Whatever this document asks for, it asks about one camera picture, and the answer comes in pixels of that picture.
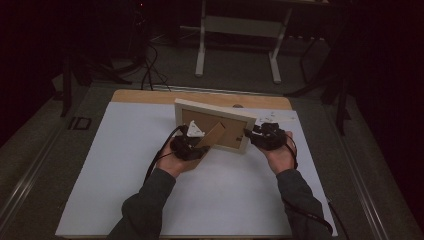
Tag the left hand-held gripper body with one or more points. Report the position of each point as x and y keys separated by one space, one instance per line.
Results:
x=185 y=146

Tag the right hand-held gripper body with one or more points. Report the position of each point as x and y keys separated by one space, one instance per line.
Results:
x=270 y=136

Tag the wooden picture frame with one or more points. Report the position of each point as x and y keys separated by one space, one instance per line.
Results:
x=230 y=130

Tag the person's left hand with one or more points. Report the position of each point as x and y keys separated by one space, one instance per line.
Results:
x=173 y=165

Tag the person's right hand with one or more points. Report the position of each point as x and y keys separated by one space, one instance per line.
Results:
x=281 y=160

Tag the metal strip behind table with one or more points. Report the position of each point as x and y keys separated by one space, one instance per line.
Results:
x=216 y=90

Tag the white table mat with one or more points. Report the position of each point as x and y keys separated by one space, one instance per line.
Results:
x=213 y=206

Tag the black metal stand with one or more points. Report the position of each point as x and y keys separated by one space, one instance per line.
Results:
x=340 y=83

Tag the black rectangular floor plate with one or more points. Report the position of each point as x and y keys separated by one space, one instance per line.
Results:
x=80 y=123

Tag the metal floor rail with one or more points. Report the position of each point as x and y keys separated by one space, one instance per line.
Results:
x=26 y=180
x=363 y=180

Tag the white metal desk frame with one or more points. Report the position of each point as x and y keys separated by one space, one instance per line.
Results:
x=240 y=26

